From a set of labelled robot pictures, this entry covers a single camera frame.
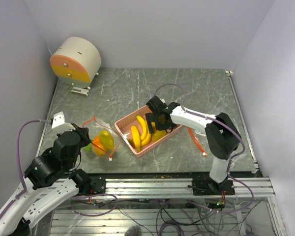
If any green round toy fruit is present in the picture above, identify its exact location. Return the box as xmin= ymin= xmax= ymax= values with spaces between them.
xmin=82 ymin=144 xmax=92 ymax=152

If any orange toy fruit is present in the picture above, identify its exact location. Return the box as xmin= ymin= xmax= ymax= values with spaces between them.
xmin=92 ymin=136 xmax=105 ymax=150

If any pink plastic basket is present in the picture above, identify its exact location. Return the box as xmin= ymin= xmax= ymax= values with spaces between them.
xmin=115 ymin=105 xmax=182 ymax=157

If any clear zip bag red zipper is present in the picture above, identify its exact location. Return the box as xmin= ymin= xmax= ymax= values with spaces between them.
xmin=82 ymin=116 xmax=121 ymax=162

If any yellow starfruit slice toy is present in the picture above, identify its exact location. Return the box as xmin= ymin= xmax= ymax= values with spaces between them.
xmin=98 ymin=130 xmax=115 ymax=150

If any yellow toy mango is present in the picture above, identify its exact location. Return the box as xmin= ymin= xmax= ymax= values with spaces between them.
xmin=92 ymin=146 xmax=107 ymax=156

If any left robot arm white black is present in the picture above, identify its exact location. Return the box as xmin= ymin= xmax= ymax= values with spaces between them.
xmin=0 ymin=123 xmax=96 ymax=236

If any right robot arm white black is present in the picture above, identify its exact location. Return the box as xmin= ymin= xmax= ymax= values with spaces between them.
xmin=146 ymin=96 xmax=242 ymax=195

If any yellow toy banana bunch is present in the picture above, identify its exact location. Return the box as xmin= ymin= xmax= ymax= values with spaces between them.
xmin=128 ymin=115 xmax=151 ymax=152

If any white metal latch piece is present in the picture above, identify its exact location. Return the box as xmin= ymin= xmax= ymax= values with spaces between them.
xmin=71 ymin=87 xmax=89 ymax=97

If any round cream drawer box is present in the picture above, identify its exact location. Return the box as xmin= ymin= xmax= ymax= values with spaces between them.
xmin=50 ymin=36 xmax=102 ymax=89

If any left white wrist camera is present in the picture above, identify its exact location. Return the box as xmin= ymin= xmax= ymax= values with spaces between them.
xmin=52 ymin=112 xmax=75 ymax=134

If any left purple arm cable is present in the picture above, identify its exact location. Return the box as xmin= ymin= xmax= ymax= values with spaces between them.
xmin=0 ymin=118 xmax=53 ymax=229

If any aluminium mounting rail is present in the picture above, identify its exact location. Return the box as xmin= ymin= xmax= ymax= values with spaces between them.
xmin=91 ymin=177 xmax=275 ymax=199

